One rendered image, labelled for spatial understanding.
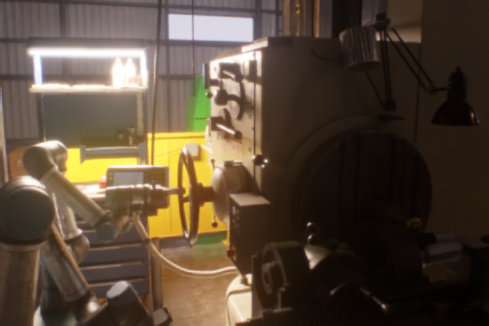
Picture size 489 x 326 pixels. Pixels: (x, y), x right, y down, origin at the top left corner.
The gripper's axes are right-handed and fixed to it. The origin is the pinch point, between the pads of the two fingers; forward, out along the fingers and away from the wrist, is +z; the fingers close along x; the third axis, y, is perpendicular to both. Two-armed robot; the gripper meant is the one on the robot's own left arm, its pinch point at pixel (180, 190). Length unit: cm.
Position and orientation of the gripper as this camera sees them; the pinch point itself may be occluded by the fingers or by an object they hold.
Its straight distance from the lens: 177.5
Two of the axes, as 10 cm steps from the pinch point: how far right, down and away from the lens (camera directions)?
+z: 9.5, -0.4, 3.0
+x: -3.1, 0.0, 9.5
